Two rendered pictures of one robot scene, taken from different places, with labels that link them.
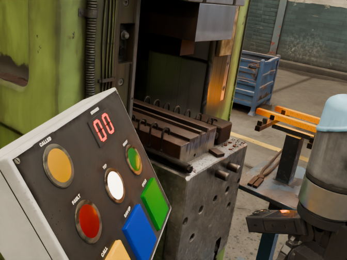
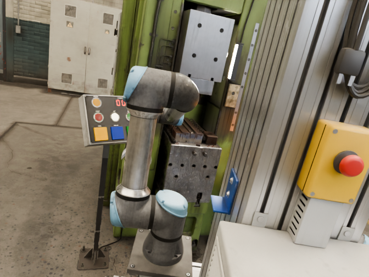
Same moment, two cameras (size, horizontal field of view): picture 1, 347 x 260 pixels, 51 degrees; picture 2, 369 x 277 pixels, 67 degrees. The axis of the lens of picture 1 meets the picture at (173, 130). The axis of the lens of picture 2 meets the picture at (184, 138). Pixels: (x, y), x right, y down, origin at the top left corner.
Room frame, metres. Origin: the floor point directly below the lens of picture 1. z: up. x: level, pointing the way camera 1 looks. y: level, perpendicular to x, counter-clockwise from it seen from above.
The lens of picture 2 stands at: (-0.48, -1.21, 1.54)
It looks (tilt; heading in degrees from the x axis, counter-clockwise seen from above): 18 degrees down; 38
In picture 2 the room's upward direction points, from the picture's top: 11 degrees clockwise
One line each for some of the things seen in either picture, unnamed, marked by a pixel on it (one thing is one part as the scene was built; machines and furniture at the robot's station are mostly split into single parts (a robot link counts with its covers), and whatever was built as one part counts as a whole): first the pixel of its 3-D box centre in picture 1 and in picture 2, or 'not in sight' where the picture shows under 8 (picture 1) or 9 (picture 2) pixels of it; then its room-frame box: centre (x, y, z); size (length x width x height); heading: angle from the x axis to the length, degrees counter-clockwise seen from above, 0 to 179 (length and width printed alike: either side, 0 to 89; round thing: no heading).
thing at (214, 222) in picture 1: (147, 186); (182, 159); (1.19, 0.07, 0.69); 0.56 x 0.38 x 0.45; 56
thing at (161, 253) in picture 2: not in sight; (165, 239); (0.20, -0.68, 0.87); 0.15 x 0.15 x 0.10
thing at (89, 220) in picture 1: (89, 221); (98, 117); (0.40, 0.10, 1.09); 0.05 x 0.03 x 0.04; 146
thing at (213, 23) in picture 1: (157, 12); (190, 81); (1.14, 0.09, 1.32); 0.42 x 0.20 x 0.10; 56
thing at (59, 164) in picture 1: (59, 165); (96, 102); (0.41, 0.14, 1.16); 0.05 x 0.03 x 0.04; 146
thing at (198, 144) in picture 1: (146, 124); (181, 128); (1.14, 0.09, 0.96); 0.42 x 0.20 x 0.09; 56
